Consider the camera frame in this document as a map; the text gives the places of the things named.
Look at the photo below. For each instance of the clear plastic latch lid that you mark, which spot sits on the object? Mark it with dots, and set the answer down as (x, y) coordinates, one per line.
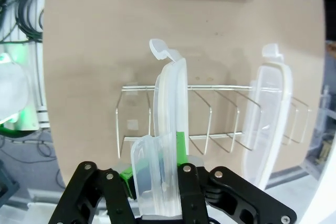
(170, 98)
(270, 119)

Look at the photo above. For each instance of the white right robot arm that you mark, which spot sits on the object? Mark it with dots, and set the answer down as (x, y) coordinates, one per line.
(11, 93)

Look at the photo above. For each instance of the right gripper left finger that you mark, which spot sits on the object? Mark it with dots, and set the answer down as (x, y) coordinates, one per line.
(86, 197)

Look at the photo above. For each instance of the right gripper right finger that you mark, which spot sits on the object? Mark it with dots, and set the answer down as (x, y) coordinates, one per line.
(194, 197)

